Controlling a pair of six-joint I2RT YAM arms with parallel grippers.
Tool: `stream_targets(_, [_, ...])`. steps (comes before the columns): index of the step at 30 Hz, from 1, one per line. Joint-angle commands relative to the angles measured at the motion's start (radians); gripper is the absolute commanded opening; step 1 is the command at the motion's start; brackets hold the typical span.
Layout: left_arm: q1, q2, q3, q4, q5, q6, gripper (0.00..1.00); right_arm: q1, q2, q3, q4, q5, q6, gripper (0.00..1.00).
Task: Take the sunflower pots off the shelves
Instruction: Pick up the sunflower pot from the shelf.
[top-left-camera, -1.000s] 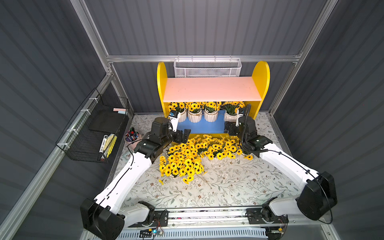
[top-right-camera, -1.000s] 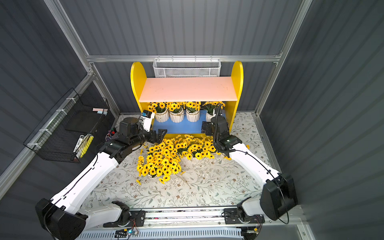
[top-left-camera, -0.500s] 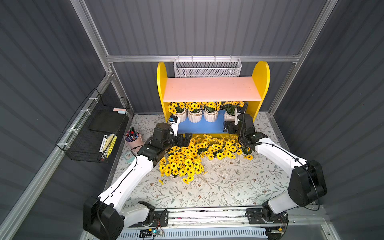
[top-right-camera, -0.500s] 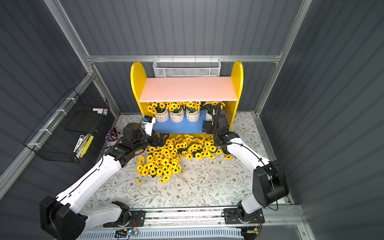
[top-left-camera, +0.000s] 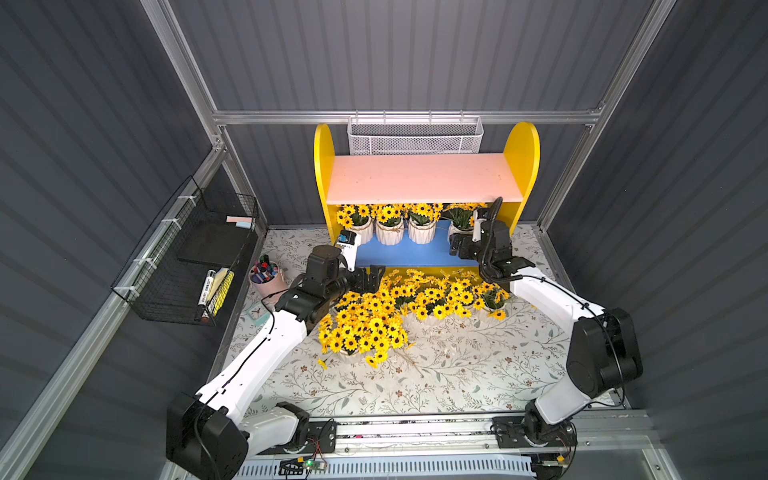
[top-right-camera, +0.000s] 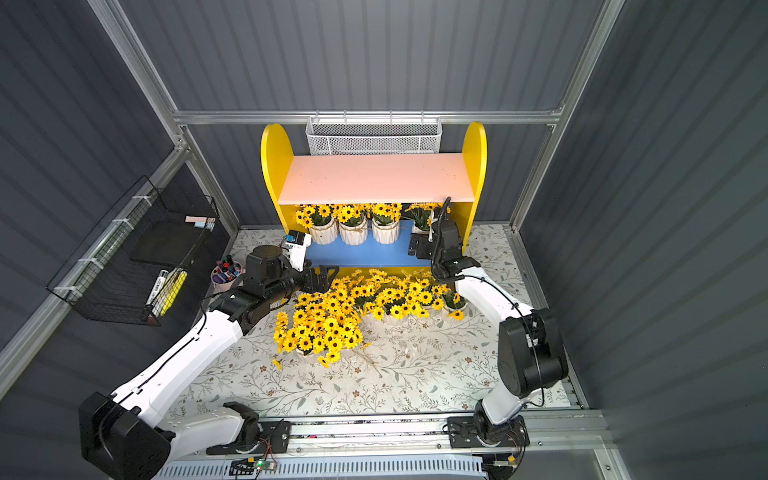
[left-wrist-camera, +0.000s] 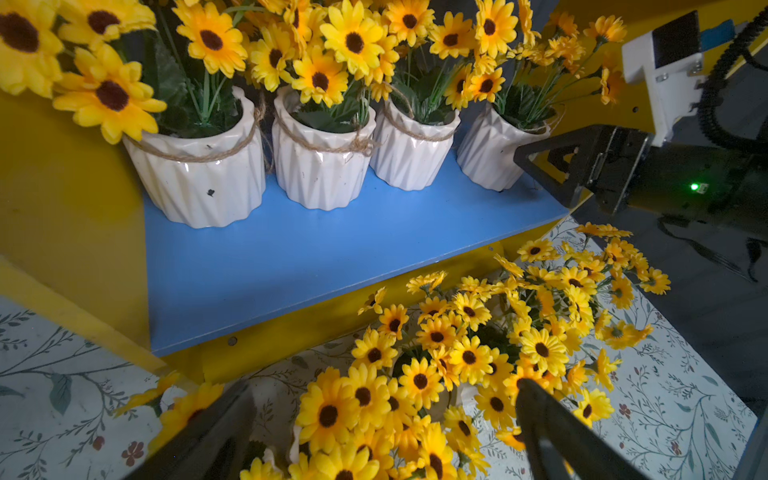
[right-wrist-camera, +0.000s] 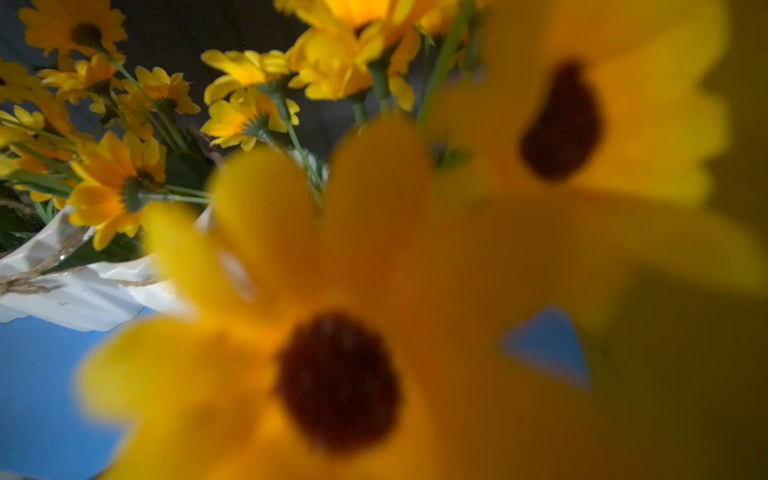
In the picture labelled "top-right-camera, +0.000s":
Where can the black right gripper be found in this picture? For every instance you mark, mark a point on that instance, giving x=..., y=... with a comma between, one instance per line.
x=424, y=250

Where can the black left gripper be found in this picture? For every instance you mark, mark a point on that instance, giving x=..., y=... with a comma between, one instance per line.
x=315, y=279

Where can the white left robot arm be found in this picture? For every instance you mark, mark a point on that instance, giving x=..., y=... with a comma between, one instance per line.
x=124, y=434

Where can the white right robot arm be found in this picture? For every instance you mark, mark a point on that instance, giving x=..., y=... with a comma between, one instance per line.
x=531, y=356

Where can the sunflower pot back row middle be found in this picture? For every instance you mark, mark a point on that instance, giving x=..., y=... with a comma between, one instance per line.
x=353, y=223

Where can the sunflower pot row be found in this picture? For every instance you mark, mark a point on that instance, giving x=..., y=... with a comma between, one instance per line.
x=320, y=222
x=385, y=219
x=353, y=223

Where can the sunflower pot back row left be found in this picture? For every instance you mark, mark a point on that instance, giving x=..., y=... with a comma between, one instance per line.
x=320, y=222

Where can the sunflower pot back row right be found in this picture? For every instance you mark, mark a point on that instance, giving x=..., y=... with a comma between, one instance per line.
x=385, y=219

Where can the yellow wooden shelf unit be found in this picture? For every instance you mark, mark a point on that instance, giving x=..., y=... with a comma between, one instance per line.
x=457, y=178

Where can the pink metal marker bucket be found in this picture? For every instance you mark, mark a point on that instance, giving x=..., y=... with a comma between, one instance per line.
x=225, y=273

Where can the pink and blue sticky notes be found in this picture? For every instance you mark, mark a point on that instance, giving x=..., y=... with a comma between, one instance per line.
x=201, y=222

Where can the yellow book in basket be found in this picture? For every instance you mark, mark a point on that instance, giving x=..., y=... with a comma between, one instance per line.
x=169, y=292

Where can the white marker in basket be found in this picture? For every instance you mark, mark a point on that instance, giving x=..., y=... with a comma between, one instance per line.
x=157, y=286

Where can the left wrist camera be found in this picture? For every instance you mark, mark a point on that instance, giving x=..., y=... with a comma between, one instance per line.
x=296, y=244

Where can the white wire wall basket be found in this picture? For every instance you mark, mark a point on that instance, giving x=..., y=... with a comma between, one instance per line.
x=373, y=139

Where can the black wire wall basket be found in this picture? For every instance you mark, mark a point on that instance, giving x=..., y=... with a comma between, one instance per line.
x=110, y=279

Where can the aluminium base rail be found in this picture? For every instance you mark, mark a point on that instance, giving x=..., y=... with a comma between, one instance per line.
x=397, y=435

